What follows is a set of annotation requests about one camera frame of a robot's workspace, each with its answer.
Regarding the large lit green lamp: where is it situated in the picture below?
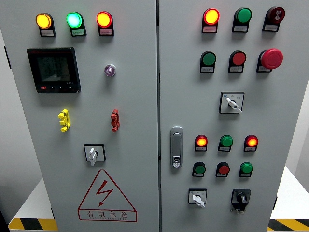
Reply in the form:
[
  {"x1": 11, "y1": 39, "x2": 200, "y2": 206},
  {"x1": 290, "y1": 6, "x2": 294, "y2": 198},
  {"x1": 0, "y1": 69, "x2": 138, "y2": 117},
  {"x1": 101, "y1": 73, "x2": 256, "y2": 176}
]
[{"x1": 66, "y1": 11, "x2": 84, "y2": 29}]

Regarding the grey cabinet door with display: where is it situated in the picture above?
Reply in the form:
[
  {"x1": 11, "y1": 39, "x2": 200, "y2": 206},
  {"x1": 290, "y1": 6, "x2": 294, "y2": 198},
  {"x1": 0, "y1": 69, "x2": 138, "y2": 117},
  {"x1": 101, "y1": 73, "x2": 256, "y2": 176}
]
[{"x1": 0, "y1": 0, "x2": 160, "y2": 232}]

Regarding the black-handled turn switch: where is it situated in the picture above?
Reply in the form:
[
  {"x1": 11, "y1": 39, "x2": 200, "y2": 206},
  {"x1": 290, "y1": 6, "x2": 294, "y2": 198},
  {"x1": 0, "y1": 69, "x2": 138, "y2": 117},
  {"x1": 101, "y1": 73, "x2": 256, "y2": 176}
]
[{"x1": 230, "y1": 188, "x2": 252, "y2": 215}]

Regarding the black display meter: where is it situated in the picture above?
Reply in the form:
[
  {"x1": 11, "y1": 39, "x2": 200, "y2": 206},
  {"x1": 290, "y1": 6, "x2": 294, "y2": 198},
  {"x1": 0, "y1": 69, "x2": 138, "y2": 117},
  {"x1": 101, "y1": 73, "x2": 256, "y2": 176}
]
[{"x1": 27, "y1": 47, "x2": 82, "y2": 94}]

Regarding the small red push button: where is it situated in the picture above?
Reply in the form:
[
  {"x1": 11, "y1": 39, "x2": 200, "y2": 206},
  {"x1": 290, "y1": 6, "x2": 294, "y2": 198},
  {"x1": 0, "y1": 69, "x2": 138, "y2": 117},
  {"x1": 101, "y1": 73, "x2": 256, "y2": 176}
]
[{"x1": 216, "y1": 162, "x2": 231, "y2": 175}]

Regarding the dark red buzzer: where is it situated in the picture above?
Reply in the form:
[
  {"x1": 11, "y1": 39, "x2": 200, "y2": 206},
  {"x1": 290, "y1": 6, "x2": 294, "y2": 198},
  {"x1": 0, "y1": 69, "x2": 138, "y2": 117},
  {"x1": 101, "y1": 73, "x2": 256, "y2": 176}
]
[{"x1": 266, "y1": 6, "x2": 286, "y2": 24}]

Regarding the large red push button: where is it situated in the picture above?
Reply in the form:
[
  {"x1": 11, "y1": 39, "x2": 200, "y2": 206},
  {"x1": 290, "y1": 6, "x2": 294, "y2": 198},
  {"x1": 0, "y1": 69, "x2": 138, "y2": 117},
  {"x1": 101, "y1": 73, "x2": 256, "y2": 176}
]
[{"x1": 229, "y1": 50, "x2": 247, "y2": 66}]

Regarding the small green push button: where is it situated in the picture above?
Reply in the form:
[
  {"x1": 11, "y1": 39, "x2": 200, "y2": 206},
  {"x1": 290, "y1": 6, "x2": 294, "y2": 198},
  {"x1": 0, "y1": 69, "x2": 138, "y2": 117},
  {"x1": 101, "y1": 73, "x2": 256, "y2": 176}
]
[{"x1": 192, "y1": 161, "x2": 206, "y2": 175}]

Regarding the large white-handled turn switch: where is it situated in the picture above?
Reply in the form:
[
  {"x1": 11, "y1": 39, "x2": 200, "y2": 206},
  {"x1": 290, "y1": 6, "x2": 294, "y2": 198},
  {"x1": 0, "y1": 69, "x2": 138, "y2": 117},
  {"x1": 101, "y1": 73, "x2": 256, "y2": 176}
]
[{"x1": 219, "y1": 91, "x2": 245, "y2": 115}]

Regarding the large red stop button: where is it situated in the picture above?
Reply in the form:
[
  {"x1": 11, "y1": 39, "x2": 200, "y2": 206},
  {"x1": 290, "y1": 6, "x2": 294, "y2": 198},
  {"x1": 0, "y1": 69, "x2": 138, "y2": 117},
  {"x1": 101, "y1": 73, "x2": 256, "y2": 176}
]
[{"x1": 259, "y1": 48, "x2": 284, "y2": 70}]

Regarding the large lit red lamp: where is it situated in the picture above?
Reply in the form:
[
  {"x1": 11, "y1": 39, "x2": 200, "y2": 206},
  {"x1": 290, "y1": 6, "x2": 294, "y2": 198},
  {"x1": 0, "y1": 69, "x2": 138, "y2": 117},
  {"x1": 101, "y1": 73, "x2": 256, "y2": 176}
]
[
  {"x1": 202, "y1": 8, "x2": 221, "y2": 26},
  {"x1": 96, "y1": 11, "x2": 113, "y2": 29}
]

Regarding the small red handle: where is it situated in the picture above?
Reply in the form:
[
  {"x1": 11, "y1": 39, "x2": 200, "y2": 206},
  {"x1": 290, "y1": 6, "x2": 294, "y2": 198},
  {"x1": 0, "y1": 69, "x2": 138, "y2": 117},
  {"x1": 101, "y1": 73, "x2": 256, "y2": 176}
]
[{"x1": 110, "y1": 109, "x2": 121, "y2": 133}]

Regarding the large lit yellow lamp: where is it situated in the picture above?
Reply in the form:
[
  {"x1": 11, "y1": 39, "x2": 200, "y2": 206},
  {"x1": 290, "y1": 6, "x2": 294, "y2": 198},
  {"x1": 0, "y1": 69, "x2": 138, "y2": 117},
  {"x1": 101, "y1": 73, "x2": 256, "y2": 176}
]
[{"x1": 35, "y1": 12, "x2": 54, "y2": 30}]

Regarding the large green push button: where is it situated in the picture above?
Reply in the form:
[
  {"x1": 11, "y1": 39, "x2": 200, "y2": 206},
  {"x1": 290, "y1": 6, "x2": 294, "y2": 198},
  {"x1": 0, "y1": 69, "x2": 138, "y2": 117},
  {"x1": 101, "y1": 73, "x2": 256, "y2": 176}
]
[{"x1": 200, "y1": 51, "x2": 217, "y2": 67}]

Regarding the small green lamp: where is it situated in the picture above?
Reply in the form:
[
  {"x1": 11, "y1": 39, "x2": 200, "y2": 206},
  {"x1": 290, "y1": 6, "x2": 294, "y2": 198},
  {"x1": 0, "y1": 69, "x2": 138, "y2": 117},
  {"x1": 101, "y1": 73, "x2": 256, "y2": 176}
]
[
  {"x1": 219, "y1": 134, "x2": 234, "y2": 147},
  {"x1": 239, "y1": 162, "x2": 253, "y2": 174}
]

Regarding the small white-handled turn switch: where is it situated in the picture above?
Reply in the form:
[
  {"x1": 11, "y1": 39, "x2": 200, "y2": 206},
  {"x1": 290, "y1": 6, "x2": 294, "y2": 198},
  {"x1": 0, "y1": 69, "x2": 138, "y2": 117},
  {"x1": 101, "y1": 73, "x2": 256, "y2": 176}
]
[{"x1": 188, "y1": 188, "x2": 208, "y2": 208}]

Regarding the red warning triangle sticker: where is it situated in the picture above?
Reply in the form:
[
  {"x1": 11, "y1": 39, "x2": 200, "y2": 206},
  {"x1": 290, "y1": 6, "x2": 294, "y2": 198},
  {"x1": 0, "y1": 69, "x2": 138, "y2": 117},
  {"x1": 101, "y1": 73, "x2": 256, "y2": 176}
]
[{"x1": 77, "y1": 169, "x2": 138, "y2": 223}]

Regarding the grey cabinet door with lock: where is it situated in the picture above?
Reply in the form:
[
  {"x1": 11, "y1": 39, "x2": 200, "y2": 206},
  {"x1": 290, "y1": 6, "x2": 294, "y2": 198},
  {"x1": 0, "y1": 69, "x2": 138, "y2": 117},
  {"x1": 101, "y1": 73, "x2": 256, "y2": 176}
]
[{"x1": 158, "y1": 0, "x2": 309, "y2": 232}]

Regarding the small yellow handle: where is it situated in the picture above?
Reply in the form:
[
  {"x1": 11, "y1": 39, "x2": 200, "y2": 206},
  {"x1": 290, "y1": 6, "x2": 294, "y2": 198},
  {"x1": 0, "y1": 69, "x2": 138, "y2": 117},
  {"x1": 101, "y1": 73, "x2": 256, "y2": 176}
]
[{"x1": 57, "y1": 109, "x2": 71, "y2": 133}]

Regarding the round white lamp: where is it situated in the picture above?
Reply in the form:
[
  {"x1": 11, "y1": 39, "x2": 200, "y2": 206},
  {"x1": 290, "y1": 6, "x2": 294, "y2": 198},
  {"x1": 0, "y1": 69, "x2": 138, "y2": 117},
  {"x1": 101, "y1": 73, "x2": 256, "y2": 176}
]
[{"x1": 104, "y1": 63, "x2": 117, "y2": 77}]

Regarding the small lit red lamp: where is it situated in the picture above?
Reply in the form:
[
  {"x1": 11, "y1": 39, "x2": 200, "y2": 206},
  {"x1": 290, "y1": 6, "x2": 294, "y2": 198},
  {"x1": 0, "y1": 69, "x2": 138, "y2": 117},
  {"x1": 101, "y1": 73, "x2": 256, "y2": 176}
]
[
  {"x1": 195, "y1": 134, "x2": 208, "y2": 147},
  {"x1": 244, "y1": 134, "x2": 259, "y2": 147}
]

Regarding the silver door lock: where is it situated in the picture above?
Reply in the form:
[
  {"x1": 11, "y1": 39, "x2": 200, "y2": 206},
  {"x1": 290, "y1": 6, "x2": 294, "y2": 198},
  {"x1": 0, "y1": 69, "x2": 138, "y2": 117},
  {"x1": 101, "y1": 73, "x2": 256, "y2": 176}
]
[{"x1": 170, "y1": 126, "x2": 183, "y2": 169}]

